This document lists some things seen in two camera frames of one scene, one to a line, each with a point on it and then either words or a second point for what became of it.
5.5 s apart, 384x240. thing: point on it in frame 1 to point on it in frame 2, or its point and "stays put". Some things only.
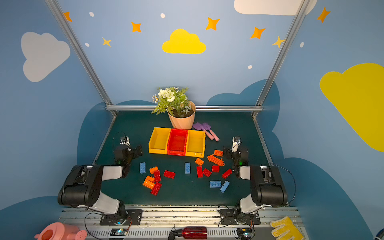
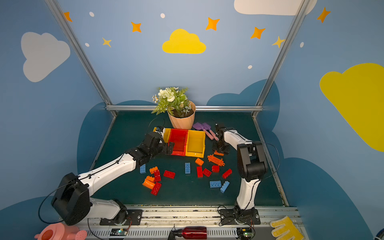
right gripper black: (229, 153) to (220, 142)
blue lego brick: (215, 184) stays put
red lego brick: (226, 174) stays put
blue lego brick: (187, 168) stays put
